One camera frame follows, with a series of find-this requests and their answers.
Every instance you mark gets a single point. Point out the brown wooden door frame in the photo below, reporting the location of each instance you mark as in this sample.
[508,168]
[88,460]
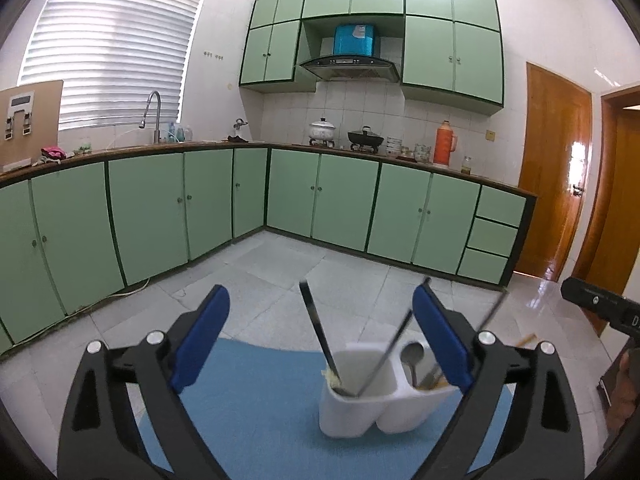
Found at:
[625,185]

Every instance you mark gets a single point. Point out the blue mat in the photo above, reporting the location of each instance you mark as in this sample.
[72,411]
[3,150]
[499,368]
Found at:
[265,400]

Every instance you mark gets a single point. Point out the metal chopstick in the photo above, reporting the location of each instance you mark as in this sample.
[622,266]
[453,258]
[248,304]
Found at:
[386,350]
[492,310]

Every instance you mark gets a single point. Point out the glass jar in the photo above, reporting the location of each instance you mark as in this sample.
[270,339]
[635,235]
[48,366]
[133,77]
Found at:
[466,166]

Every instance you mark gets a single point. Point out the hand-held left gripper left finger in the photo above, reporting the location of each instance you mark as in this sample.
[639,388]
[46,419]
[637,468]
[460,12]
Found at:
[200,340]

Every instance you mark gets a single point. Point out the black wok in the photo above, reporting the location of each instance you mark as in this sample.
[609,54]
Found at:
[365,137]

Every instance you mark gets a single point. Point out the person's right hand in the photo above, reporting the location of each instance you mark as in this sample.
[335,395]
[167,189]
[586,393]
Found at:
[624,390]

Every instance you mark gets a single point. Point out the pink cloth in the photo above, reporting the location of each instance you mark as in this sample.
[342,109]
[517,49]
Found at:
[52,152]

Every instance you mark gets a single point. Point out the plastic bottles by faucet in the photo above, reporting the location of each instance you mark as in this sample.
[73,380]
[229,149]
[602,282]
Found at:
[180,133]

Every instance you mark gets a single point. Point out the green lower kitchen cabinets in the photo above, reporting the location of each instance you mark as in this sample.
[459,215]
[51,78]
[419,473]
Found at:
[345,200]

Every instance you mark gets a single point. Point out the row of wall hooks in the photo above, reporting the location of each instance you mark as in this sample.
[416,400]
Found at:
[214,55]

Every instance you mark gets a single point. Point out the brown wooden door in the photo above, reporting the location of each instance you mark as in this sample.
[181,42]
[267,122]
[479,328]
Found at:
[550,170]

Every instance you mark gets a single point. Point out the black range hood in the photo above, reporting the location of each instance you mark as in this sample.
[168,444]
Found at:
[350,67]

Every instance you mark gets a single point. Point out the white window blind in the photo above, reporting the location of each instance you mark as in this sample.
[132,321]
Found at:
[110,50]

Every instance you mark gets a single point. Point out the blue box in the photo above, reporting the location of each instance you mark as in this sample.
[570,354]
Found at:
[355,40]

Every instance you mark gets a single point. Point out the shiny metal spoon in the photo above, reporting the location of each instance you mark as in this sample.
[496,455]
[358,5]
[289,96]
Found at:
[412,355]

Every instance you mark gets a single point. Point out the chrome kitchen faucet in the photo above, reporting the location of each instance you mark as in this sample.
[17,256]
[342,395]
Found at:
[158,125]

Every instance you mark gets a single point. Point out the brown cardboard box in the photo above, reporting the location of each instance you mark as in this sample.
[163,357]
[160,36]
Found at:
[47,125]

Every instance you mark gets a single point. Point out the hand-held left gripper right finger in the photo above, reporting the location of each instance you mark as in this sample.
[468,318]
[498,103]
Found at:
[442,345]

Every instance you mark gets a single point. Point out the white cooking pot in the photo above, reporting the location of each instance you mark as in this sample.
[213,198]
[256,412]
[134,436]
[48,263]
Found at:
[322,130]

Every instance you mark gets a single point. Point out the orange thermos flask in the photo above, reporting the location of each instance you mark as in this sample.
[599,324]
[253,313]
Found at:
[442,145]

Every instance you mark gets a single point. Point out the green upper wall cabinets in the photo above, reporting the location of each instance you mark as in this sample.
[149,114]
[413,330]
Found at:
[430,50]

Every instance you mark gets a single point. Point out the white utensil holder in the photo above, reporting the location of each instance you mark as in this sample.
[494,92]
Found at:
[360,415]

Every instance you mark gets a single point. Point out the dark metal spoon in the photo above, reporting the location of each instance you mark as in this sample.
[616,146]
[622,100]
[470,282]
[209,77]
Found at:
[317,327]

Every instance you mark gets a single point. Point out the wooden chopstick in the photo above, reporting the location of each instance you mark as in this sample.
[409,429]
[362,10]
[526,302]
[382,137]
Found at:
[526,341]
[434,379]

